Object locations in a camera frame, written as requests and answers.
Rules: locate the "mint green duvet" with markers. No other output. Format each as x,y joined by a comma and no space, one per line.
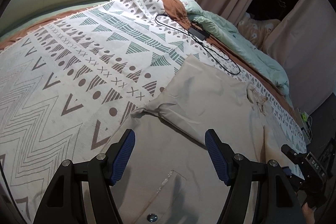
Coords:
229,35

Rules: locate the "floral orange pillow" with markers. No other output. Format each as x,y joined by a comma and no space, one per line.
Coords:
256,31

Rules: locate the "white patterned bed blanket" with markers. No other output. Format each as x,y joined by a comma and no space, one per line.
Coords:
55,77

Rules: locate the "pink curtain right panel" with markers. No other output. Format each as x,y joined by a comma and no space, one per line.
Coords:
304,44

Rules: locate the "right hand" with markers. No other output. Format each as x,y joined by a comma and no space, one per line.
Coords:
308,213

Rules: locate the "beige zip jacket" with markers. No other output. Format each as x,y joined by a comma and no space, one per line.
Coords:
170,173

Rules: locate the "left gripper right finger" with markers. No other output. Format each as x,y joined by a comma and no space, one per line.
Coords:
276,201

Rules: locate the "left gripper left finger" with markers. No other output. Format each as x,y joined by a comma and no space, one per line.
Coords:
63,200

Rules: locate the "black charger with cable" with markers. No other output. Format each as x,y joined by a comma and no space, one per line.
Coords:
200,36

